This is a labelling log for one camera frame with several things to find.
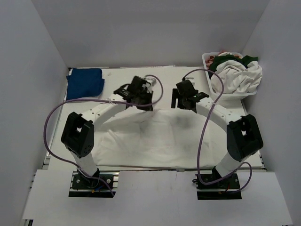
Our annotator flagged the folded blue t shirt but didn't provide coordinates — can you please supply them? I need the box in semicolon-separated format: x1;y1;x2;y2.
66;68;105;100

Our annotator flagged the white plastic laundry basket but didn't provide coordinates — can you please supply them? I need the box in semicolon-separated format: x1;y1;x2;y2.
202;52;257;100

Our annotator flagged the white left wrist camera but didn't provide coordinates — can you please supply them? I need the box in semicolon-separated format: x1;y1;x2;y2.
143;77;157;93

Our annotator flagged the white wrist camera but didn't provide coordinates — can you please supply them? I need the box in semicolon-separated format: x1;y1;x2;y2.
143;77;157;93
186;77;195;86

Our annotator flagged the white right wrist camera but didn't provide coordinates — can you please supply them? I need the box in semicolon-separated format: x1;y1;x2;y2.
186;77;195;86

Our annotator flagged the dark green t shirt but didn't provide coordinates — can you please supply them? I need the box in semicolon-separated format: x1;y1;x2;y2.
208;54;258;72

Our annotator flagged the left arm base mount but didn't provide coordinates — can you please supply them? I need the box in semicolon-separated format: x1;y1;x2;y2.
68;172;119;198

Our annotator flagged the cream white t shirt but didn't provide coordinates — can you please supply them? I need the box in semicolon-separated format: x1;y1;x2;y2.
210;61;262;94

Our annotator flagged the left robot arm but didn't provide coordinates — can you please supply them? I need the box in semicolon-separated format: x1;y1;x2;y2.
61;76;156;188

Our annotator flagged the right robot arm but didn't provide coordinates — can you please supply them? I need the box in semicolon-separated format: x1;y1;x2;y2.
171;80;263;188

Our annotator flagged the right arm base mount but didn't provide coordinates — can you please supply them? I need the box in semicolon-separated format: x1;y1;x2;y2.
192;174;242;200

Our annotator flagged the pink garment in basket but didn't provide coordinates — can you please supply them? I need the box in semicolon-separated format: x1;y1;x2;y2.
205;50;242;69

